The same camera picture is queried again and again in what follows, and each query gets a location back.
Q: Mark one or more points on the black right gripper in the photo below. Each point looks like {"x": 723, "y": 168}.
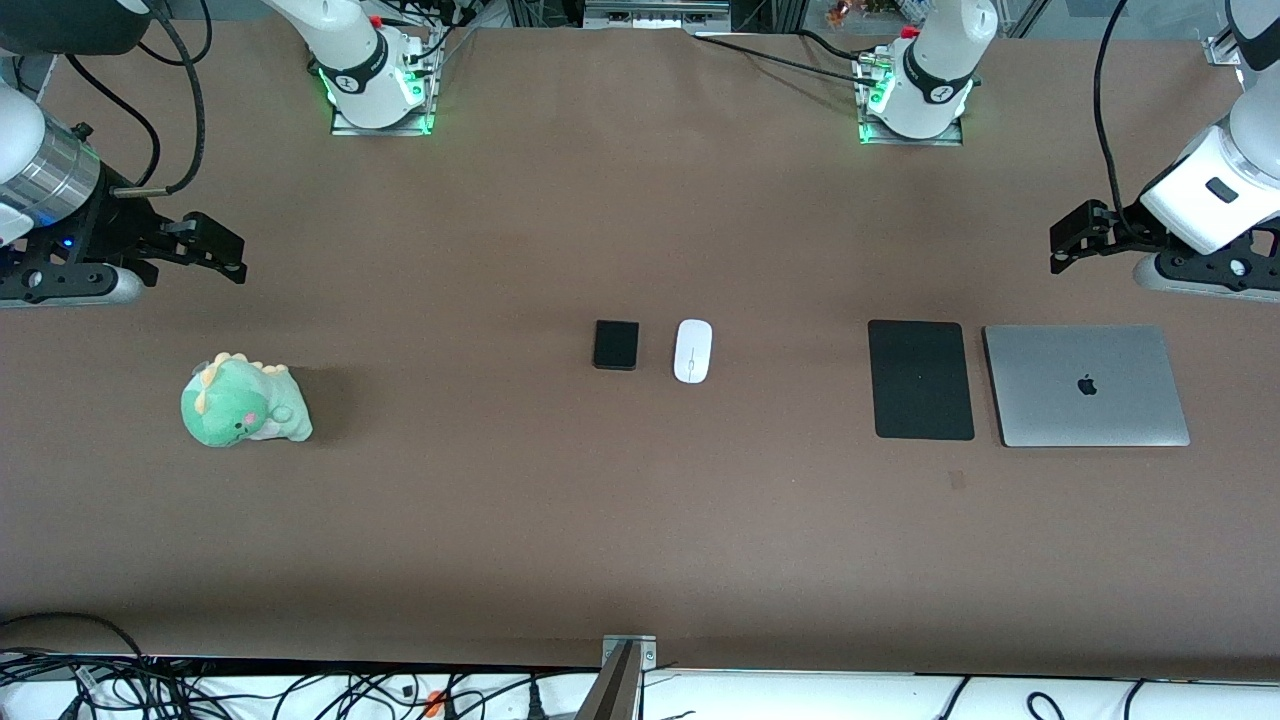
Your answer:
{"x": 112, "y": 230}

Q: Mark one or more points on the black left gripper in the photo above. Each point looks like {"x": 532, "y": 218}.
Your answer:
{"x": 1126, "y": 226}

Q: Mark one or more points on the white computer mouse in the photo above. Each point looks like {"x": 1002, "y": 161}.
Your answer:
{"x": 692, "y": 350}

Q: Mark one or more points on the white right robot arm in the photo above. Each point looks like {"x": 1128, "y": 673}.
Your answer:
{"x": 360, "y": 60}

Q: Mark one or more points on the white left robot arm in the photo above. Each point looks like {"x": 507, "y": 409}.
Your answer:
{"x": 940, "y": 70}

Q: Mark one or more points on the black mouse pad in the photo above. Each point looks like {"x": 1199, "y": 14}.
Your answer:
{"x": 920, "y": 380}

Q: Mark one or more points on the grey closed laptop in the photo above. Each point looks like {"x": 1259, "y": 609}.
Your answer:
{"x": 1085, "y": 385}

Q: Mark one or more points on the green plush dinosaur toy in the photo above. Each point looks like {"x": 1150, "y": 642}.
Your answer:
{"x": 240, "y": 405}

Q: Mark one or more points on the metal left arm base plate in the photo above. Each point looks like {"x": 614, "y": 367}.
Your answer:
{"x": 910, "y": 141}

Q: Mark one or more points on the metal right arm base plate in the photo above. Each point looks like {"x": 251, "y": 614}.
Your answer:
{"x": 380, "y": 131}

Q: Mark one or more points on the metal table corner bracket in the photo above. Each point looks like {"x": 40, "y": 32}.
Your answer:
{"x": 1222, "y": 50}

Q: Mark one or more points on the aluminium frame rail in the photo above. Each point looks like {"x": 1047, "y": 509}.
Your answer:
{"x": 655, "y": 15}

